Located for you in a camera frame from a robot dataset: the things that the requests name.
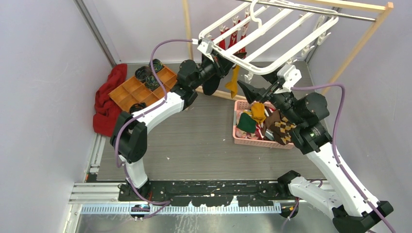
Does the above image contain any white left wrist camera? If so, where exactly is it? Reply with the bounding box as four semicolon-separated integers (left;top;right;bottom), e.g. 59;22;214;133
191;38;214;61

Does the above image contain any brown yellow argyle sock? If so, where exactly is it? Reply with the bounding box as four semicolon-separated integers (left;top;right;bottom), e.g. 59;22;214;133
262;106;296;145

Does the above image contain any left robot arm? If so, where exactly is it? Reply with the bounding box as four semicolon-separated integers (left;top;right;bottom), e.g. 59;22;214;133
110;54;234;201

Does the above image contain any pink laundry basket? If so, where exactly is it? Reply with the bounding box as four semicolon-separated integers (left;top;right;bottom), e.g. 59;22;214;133
232;100;294;150

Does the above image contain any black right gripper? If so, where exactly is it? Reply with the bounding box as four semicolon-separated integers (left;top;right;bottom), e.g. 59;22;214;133
237;65;303;125

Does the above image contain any red santa christmas sock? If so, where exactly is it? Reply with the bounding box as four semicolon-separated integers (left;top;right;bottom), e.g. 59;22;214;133
228;16;240;48

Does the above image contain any red cloth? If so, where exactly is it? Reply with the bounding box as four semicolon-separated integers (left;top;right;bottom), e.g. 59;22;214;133
92;64;127;137

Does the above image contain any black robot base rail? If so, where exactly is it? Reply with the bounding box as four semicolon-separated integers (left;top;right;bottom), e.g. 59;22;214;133
118;180;296;207

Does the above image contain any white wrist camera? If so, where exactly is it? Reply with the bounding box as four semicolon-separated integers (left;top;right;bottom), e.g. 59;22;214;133
191;38;214;61
275;64;302;94

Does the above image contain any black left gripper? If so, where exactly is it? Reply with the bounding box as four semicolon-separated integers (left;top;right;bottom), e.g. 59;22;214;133
190;50;237;90

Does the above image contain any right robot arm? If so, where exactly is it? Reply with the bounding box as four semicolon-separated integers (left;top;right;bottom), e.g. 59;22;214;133
238;74;394;233

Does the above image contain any white clip sock hanger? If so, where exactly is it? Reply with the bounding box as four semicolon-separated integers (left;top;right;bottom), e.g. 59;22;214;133
199;0;339;83

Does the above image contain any black sock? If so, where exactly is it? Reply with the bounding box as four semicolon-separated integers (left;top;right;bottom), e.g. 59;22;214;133
202;76;221;96

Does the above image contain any rolled dark patterned sock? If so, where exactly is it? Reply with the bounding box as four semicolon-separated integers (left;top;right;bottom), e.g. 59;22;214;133
129;102;147;114
145;75;160;91
148;59;164;74
135;66;152;83

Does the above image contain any metal hanger rod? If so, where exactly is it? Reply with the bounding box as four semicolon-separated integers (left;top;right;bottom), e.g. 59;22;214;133
256;0;377;22

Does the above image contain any orange wooden compartment tray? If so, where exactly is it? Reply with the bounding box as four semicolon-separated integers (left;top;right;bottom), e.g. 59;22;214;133
109;67;177;112

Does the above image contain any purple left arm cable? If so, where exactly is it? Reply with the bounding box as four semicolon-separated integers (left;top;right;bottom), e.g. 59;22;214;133
114;39;199;219

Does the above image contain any wooden clothes rack frame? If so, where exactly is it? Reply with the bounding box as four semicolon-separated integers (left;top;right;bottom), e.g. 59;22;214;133
182;0;395;102

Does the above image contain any green sock in basket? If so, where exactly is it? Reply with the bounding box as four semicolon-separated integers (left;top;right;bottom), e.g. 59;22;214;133
237;113;256;133

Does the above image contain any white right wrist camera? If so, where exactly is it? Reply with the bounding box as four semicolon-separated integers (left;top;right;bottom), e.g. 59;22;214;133
275;64;302;94

